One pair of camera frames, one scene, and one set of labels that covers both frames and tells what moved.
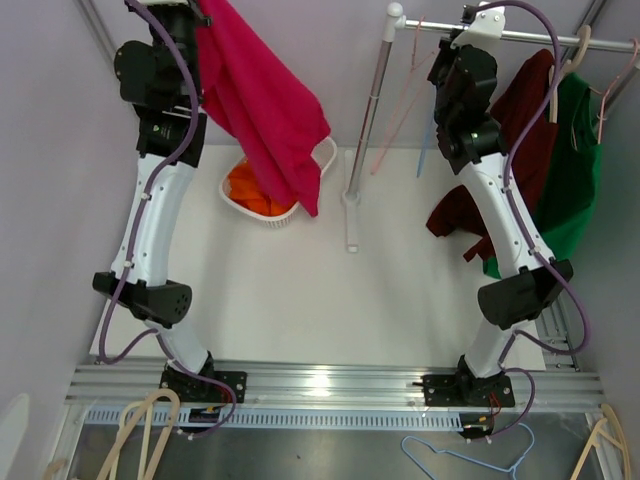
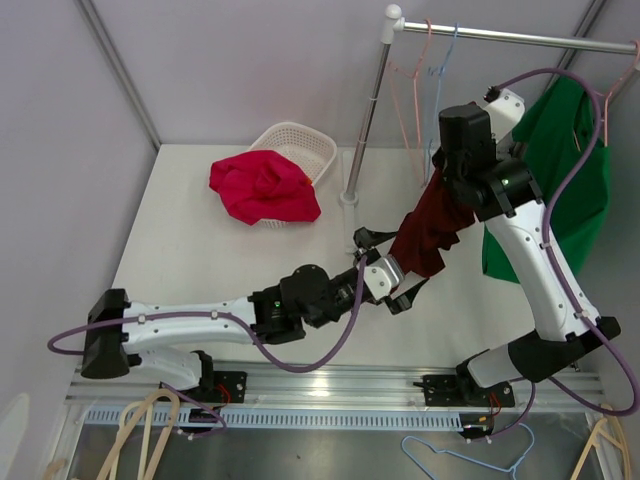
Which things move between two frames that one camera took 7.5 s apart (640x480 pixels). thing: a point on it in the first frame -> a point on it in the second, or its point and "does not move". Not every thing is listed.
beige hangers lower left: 125,435 does not move
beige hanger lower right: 610,428 does not move
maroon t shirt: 524,107 -> 429,227
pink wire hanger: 393,121 -> 420,173
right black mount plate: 458,390 does not move
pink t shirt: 266,101 -> 265,185
